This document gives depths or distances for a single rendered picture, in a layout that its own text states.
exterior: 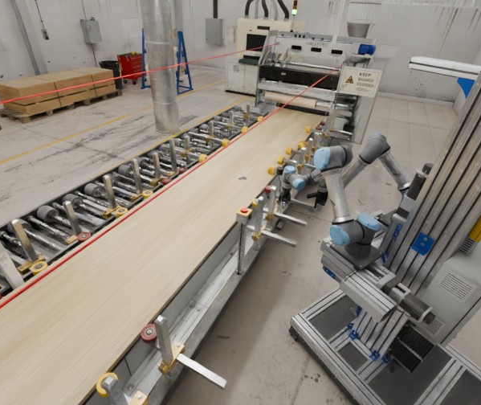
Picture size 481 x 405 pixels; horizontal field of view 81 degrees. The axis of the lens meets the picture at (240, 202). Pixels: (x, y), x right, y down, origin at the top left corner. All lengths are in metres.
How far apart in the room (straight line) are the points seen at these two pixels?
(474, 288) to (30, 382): 1.95
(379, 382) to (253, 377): 0.84
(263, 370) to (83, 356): 1.33
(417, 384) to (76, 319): 2.12
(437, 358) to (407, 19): 9.18
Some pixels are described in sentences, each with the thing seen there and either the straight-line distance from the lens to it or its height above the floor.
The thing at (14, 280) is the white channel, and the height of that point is 0.92.
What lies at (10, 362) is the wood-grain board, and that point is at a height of 0.90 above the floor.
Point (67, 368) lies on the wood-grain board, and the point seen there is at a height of 0.90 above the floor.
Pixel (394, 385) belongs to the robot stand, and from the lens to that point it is 2.41.
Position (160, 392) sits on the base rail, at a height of 0.70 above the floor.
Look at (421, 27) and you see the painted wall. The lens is 10.52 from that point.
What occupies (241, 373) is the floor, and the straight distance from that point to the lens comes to 2.39.
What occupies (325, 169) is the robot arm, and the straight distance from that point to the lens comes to 1.58.
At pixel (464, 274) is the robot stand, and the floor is 1.23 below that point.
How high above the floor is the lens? 2.19
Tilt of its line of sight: 35 degrees down
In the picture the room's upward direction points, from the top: 3 degrees clockwise
